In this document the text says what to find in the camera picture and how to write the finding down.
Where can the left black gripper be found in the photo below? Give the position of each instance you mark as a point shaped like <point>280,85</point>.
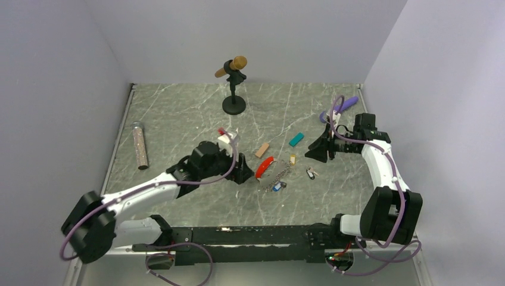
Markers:
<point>242,171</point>

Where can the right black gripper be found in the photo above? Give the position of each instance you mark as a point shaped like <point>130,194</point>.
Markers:
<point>327,142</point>

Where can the red carabiner keyring with chain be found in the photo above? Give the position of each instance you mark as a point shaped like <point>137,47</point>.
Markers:
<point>270,172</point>

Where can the black tagged key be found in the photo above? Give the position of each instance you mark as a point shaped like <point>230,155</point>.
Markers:
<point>311,173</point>

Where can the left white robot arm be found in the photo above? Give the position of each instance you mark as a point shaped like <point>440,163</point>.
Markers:
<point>99,223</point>

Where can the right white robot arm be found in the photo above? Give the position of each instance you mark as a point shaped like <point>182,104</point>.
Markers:
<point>391,214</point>

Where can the teal block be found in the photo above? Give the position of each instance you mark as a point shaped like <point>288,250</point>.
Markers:
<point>296,139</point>

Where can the peach block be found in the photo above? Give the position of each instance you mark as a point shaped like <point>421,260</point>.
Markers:
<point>262,150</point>

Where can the black microphone stand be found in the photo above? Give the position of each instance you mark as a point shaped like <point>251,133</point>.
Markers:
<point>233,104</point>

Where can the glitter tube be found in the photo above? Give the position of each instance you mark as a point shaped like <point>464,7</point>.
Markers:
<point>139,145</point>

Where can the brown microphone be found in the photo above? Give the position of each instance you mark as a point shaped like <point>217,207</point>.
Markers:
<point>238,63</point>

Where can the purple cylinder handle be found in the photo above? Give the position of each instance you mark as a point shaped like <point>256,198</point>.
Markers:
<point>347,104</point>

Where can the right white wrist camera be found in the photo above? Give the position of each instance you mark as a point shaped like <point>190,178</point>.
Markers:
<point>334,118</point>

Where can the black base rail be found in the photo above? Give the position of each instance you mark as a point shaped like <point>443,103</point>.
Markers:
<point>235,244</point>

